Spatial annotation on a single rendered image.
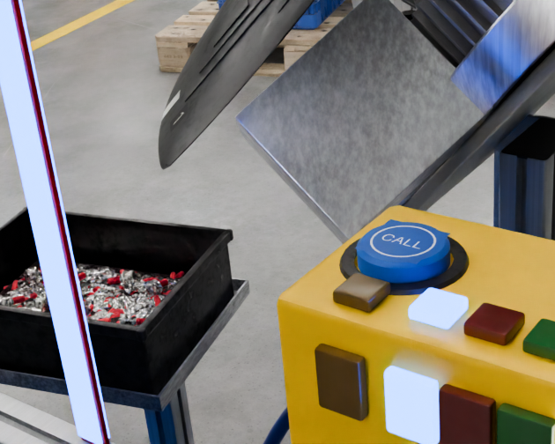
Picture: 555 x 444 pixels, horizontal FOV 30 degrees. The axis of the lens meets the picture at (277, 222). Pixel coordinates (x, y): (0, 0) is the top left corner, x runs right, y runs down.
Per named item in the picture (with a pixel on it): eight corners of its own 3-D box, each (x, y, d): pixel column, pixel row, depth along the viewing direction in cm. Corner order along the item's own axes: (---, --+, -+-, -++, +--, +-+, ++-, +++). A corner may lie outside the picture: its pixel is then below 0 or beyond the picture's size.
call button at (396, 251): (466, 262, 46) (466, 227, 45) (422, 305, 43) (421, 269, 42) (388, 242, 48) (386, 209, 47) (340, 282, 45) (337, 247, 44)
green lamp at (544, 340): (587, 342, 39) (587, 328, 39) (567, 366, 38) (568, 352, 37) (541, 329, 40) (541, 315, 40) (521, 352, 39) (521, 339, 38)
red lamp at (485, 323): (526, 324, 40) (526, 311, 40) (506, 348, 39) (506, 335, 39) (483, 313, 41) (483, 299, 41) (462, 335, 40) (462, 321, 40)
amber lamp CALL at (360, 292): (392, 293, 43) (391, 281, 43) (369, 314, 42) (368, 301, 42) (355, 283, 44) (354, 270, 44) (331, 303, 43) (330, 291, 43)
